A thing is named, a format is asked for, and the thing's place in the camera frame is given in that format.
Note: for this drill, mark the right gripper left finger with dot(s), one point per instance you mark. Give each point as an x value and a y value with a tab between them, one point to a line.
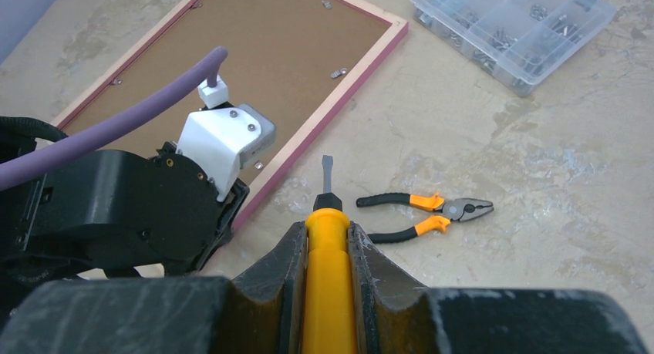
259	311

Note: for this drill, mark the yellow handled screwdriver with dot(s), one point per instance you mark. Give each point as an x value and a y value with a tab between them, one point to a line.
329	324

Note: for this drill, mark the clear plastic screw organizer box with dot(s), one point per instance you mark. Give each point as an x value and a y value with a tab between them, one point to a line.
518	42

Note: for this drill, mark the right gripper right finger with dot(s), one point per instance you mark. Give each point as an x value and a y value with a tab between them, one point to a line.
395	313

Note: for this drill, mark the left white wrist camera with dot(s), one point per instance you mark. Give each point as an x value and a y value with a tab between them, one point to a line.
223	140

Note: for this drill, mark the metal frame retaining clip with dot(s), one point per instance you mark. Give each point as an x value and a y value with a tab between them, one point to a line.
338	73

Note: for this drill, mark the pink picture frame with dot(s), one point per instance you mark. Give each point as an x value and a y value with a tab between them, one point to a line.
281	55

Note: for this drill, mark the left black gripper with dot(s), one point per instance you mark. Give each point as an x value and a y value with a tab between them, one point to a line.
115	211

